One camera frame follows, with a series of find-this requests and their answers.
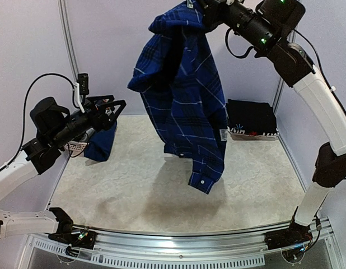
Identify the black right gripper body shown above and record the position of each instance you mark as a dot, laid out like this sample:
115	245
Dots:
213	11

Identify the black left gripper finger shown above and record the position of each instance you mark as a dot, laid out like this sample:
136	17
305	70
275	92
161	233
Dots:
104	101
114	109

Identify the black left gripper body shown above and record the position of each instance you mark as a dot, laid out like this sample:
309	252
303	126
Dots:
98	123

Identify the blue plaid garment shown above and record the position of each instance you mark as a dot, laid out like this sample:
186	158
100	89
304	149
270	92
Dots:
179	84

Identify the black t-shirt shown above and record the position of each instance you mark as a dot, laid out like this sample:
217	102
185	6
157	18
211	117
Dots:
251	116

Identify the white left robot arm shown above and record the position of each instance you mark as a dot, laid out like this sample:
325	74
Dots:
56	127

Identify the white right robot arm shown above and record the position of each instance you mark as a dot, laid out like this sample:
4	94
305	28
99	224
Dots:
266	28

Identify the solid navy blue garment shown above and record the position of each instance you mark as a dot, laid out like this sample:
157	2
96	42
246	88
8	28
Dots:
100	145

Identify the red black plaid shirt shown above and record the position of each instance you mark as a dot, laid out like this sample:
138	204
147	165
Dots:
243	135

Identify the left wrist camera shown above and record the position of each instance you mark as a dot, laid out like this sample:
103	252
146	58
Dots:
80	91

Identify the right aluminium frame post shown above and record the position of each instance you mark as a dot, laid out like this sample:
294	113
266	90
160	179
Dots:
282	65

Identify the aluminium frame post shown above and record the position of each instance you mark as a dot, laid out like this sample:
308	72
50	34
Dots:
282	65
63	12

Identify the left aluminium frame post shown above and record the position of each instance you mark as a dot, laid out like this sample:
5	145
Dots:
63	12

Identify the aluminium front rail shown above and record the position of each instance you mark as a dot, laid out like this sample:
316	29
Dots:
232	249

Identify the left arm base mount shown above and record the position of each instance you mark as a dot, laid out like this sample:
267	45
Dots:
80	238

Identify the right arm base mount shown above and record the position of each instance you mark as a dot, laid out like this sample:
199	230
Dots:
293	235

